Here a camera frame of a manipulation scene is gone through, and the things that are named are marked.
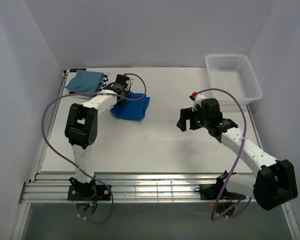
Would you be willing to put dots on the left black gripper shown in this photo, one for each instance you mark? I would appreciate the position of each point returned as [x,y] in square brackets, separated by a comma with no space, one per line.
[122,103]

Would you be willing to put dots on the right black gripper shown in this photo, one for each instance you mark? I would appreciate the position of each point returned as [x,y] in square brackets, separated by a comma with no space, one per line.
[186,114]

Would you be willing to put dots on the black white striped tank top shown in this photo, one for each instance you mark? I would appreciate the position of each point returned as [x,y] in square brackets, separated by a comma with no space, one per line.
[102,83]

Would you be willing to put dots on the royal blue tank top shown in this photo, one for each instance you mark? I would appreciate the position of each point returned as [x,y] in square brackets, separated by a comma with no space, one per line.
[132,111]

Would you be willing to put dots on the light blue tank top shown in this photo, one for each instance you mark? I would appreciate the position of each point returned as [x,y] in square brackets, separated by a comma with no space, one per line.
[85,83]

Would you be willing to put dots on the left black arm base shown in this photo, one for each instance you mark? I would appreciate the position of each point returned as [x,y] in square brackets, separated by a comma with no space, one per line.
[93,193]

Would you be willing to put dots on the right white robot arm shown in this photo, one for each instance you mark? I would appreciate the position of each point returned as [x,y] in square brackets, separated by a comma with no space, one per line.
[274,181]

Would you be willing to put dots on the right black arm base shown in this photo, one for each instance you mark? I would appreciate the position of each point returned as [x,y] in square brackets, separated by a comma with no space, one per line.
[211,192]

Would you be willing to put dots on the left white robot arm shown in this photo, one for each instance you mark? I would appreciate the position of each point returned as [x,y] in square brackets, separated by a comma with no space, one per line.
[82,128]

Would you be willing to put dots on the white plastic basket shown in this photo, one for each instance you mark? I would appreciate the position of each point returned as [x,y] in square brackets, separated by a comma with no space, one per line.
[234,74]

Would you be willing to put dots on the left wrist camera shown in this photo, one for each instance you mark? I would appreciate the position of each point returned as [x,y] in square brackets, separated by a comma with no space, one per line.
[122,83]

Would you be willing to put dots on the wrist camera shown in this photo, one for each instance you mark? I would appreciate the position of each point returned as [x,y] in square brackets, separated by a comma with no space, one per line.
[199,100]
[122,83]

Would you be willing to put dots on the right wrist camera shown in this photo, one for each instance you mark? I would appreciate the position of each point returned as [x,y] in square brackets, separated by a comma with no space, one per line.
[199,100]

